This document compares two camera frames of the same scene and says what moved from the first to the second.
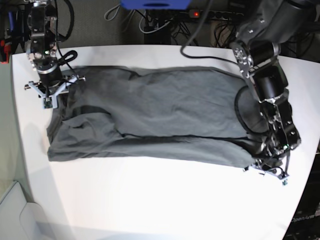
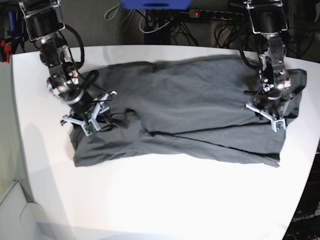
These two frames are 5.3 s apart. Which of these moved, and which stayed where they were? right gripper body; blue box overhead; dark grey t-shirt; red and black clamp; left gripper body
Moved: dark grey t-shirt; right gripper body; left gripper body
Stayed: blue box overhead; red and black clamp
